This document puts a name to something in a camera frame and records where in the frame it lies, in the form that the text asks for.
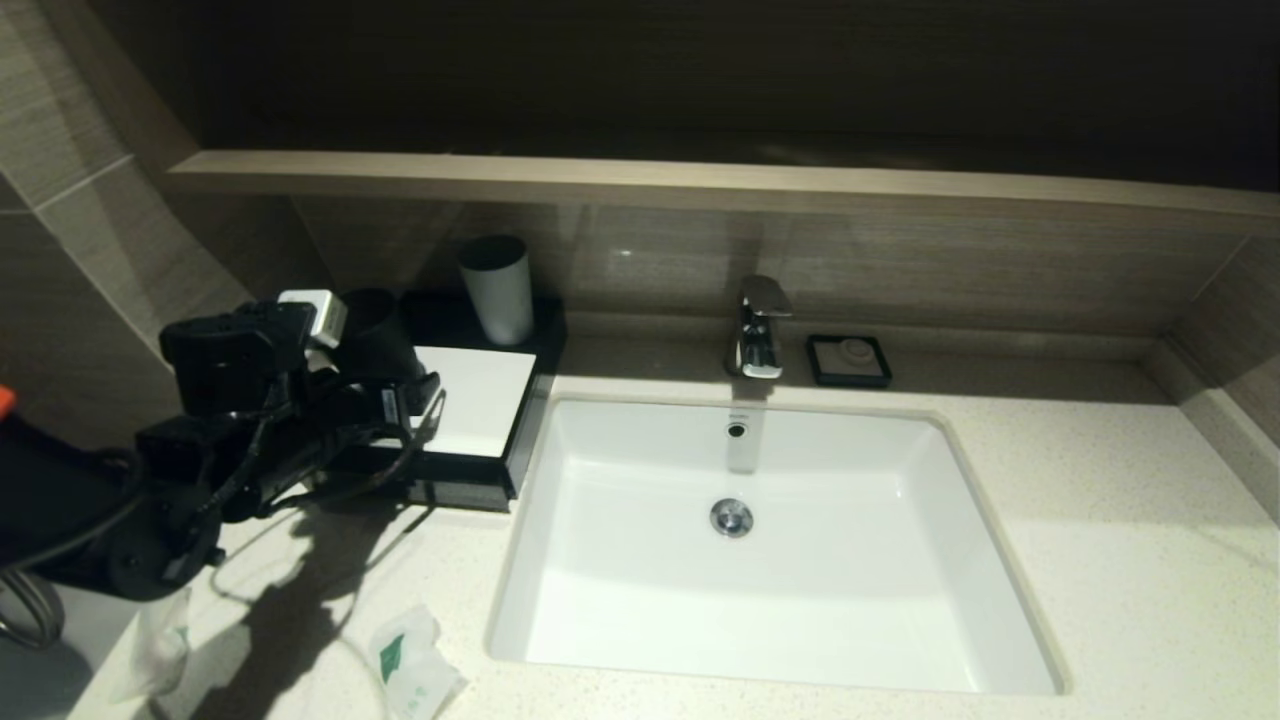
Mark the chrome sink drain stopper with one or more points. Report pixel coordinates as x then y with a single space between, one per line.
731 518

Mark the round white soap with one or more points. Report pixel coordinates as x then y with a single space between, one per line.
855 352

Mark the black tumbler cup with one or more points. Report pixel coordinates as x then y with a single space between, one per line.
380 340

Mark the white rectangular sink basin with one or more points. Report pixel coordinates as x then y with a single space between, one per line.
800 560

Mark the wooden wall ledge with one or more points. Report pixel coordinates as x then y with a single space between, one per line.
700 185

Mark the black square soap dish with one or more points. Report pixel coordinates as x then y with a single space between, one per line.
815 376

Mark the chrome faucet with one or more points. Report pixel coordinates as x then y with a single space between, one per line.
757 345

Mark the white square pad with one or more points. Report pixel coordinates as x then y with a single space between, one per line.
490 400

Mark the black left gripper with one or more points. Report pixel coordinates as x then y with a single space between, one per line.
387 408

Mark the black storage box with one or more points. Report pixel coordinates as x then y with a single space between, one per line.
460 315

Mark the clear plastic wrapper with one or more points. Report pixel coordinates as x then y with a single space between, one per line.
160 650

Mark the white tumbler cup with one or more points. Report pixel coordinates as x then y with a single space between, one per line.
500 300

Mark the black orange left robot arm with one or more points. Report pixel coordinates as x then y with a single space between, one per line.
230 360

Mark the green white sachet packet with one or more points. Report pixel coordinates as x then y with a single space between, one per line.
420 670

